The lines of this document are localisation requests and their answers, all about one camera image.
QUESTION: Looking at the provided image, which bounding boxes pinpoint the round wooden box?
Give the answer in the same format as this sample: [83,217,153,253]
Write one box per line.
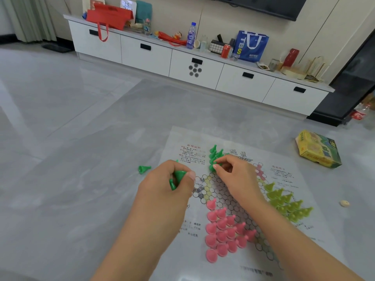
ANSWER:
[281,68,307,80]

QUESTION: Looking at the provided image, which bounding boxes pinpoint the grey-green curtain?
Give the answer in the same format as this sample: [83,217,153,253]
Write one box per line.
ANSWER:
[0,0,57,43]

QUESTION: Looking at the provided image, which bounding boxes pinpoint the blue tote bag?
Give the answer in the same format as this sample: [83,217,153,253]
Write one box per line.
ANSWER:
[233,30,270,62]

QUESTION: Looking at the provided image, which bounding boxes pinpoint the red vase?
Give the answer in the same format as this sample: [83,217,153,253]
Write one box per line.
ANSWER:
[282,48,300,68]

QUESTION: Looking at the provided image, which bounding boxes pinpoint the person's left forearm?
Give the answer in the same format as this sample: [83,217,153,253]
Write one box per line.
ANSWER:
[91,207,184,281]

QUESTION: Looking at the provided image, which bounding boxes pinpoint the red fabric bag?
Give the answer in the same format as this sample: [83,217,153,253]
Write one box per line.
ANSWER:
[85,3,134,42]

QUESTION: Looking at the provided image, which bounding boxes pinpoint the person's right forearm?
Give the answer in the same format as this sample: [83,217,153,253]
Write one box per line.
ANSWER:
[247,199,365,281]

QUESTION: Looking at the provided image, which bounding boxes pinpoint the blue-label water bottle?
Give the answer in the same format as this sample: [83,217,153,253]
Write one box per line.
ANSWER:
[186,22,197,50]

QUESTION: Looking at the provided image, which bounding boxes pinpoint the person's right hand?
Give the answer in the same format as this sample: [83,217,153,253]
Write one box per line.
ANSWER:
[213,155,269,213]

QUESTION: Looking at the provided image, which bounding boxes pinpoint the black floor mat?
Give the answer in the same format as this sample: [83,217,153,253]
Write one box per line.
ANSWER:
[42,43,74,53]

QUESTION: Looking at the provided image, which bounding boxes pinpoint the checkers board sheet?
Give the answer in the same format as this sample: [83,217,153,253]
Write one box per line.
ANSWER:
[149,125,349,281]

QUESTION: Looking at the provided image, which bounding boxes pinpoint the white printed card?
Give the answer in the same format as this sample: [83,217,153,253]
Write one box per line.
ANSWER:
[120,0,138,12]

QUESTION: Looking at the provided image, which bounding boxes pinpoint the teal cloth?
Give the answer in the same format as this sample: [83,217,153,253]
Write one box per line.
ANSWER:
[135,0,153,24]

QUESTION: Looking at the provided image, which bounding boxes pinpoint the yellow-green cone game pieces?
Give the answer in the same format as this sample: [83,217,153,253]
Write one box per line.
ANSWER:
[263,182,314,223]

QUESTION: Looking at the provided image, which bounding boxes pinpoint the black television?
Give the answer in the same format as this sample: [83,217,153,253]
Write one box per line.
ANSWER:
[202,0,309,22]

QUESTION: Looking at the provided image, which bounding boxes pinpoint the yellow green cardboard box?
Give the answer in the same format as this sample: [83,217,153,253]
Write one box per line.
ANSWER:
[295,130,343,169]

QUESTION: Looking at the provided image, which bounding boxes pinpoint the black glass cabinet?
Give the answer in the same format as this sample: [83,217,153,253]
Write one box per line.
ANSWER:
[307,26,375,127]

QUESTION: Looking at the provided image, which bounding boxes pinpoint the group of pink game pieces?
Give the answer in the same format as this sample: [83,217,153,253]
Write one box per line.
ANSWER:
[205,198,258,264]

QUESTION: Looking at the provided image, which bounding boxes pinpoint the gold wire rack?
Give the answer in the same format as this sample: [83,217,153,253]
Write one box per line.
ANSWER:
[304,56,329,83]

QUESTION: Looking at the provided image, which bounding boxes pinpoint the black white checkered box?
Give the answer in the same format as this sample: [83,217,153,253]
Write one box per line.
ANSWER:
[209,40,225,55]

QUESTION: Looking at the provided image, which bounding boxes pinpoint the white TV cabinet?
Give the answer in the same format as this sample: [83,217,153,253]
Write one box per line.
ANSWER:
[63,14,336,117]

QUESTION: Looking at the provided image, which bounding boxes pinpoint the red folded umbrella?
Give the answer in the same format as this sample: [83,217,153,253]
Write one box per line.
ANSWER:
[154,31,187,46]

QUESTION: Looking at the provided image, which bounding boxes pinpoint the red-label cola bottle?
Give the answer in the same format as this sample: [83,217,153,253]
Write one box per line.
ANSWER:
[350,103,372,121]

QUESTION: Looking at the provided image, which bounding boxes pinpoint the group of green game pieces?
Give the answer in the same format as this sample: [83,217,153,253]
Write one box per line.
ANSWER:
[208,144,226,173]

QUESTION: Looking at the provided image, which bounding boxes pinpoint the beige picture frame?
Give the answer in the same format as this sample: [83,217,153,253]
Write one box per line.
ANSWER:
[82,0,105,12]

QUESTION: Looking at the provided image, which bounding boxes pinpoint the person's left hand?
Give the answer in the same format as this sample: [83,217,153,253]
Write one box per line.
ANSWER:
[132,160,196,232]

